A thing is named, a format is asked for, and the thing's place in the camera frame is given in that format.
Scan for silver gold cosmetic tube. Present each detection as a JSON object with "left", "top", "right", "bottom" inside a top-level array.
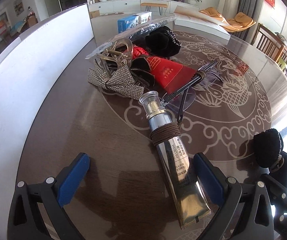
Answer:
[{"left": 139, "top": 91, "right": 211, "bottom": 230}]

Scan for rimless glasses black temples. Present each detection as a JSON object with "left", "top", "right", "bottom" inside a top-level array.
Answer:
[{"left": 161, "top": 60, "right": 224, "bottom": 123}]

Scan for red fabric pouch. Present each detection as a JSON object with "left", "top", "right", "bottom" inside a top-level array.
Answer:
[{"left": 133, "top": 46, "right": 197, "bottom": 94}]

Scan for black beaded velvet scrunchie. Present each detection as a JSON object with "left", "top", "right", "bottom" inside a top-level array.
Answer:
[{"left": 145, "top": 26, "right": 181, "bottom": 57}]

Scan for white open storage box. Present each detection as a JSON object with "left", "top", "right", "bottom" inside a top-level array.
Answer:
[{"left": 0, "top": 4, "right": 94, "bottom": 239}]

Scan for wooden dining chair right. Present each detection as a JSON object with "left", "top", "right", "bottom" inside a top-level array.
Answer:
[{"left": 251, "top": 23, "right": 287, "bottom": 63}]

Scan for far dining table set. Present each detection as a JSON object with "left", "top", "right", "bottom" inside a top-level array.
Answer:
[{"left": 10, "top": 7, "right": 38, "bottom": 37}]

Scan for orange lounge chair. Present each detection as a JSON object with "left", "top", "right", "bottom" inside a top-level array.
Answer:
[{"left": 199, "top": 7, "right": 256, "bottom": 33}]

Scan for clear plastic packaged item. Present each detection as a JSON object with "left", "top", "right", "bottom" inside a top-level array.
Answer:
[{"left": 85, "top": 16, "right": 178, "bottom": 60}]

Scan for blue product box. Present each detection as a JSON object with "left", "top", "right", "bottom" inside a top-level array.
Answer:
[{"left": 117, "top": 15, "right": 139, "bottom": 33}]

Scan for white product box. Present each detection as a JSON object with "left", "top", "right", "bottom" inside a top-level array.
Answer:
[{"left": 136, "top": 11, "right": 152, "bottom": 24}]

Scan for wooden bench hairpin legs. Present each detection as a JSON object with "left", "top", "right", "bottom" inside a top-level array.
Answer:
[{"left": 140, "top": 2, "right": 168, "bottom": 16}]

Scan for white tv cabinet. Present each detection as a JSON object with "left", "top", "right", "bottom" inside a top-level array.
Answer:
[{"left": 88, "top": 0, "right": 200, "bottom": 15}]

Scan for wall painting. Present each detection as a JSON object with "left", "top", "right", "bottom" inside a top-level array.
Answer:
[{"left": 13, "top": 0, "right": 24, "bottom": 16}]

